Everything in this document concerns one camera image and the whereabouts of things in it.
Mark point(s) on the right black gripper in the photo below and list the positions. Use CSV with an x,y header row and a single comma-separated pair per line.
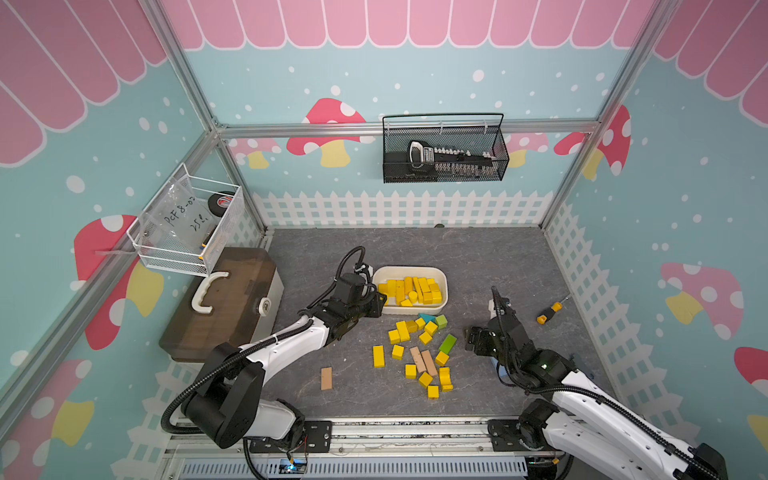
x,y
479,346

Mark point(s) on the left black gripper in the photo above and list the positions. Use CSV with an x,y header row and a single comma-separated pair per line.
x,y
376,306

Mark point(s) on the yellow arch block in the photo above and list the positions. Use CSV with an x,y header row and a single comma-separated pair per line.
x,y
445,379

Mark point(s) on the long yellow block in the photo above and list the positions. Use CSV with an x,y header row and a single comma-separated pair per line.
x,y
399,292

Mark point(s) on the large yellow front block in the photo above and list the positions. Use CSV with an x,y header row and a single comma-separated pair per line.
x,y
378,353

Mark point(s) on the small yellow cube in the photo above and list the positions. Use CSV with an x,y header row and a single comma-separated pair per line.
x,y
435,294

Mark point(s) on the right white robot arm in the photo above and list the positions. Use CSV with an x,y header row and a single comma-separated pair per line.
x,y
571,414

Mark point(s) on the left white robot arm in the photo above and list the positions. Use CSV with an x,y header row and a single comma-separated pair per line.
x,y
224,400

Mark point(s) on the small green cube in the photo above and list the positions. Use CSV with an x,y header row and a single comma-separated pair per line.
x,y
441,322

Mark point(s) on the right natural wooden plank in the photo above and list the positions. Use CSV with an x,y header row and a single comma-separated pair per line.
x,y
429,363

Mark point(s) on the natural wooden plank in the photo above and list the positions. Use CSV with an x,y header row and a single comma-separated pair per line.
x,y
429,363
418,359

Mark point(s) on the teal triangular block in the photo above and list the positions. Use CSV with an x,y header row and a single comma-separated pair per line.
x,y
426,317

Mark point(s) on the white plastic tub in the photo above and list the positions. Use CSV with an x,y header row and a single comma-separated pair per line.
x,y
432,274

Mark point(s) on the yellow cube block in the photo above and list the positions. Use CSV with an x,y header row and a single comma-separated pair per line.
x,y
398,352

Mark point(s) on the yellow black screwdriver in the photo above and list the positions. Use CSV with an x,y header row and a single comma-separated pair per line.
x,y
545,315

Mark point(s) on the left natural wooden plank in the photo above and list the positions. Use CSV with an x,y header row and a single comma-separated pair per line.
x,y
418,359

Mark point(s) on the flat wooden block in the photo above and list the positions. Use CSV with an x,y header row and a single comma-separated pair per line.
x,y
326,379

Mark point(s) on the black tape roll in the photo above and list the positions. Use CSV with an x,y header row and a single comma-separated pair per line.
x,y
219,202

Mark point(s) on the socket wrench set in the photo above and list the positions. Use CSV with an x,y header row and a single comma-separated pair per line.
x,y
442,161

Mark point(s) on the brown toolbox with white handle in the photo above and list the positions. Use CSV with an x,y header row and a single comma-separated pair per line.
x,y
236,304

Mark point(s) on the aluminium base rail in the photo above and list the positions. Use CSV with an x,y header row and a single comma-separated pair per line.
x,y
421,447

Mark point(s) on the black wire mesh basket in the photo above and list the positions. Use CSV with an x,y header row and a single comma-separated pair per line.
x,y
453,147

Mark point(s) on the clear wall-mounted bin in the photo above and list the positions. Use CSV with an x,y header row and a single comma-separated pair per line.
x,y
176,231

